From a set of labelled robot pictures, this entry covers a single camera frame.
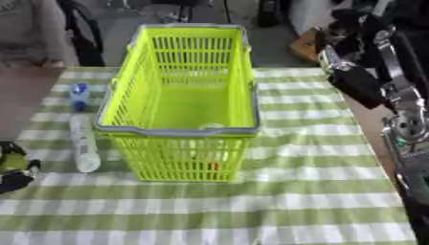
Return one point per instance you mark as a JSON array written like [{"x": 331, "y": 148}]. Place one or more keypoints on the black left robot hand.
[{"x": 17, "y": 180}]

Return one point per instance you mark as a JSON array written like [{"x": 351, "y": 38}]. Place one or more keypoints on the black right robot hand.
[{"x": 357, "y": 84}]

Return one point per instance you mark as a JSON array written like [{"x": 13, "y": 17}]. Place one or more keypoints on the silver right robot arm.
[{"x": 410, "y": 134}]

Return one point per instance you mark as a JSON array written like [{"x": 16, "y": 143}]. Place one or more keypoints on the tan cardboard box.
[{"x": 304, "y": 44}]

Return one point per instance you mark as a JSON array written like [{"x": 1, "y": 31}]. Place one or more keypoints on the white tube bottle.
[{"x": 84, "y": 143}]

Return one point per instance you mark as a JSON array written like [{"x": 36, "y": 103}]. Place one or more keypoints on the blue and white small bottle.
[{"x": 79, "y": 94}]

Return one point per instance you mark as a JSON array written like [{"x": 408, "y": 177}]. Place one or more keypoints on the black upright object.
[{"x": 268, "y": 12}]

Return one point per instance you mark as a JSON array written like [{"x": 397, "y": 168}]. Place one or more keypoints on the person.
[{"x": 28, "y": 30}]

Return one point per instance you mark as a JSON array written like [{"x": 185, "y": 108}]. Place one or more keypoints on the black chair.
[{"x": 86, "y": 38}]

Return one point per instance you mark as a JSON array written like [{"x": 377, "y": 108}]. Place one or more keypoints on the lime green plastic basket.
[{"x": 193, "y": 108}]

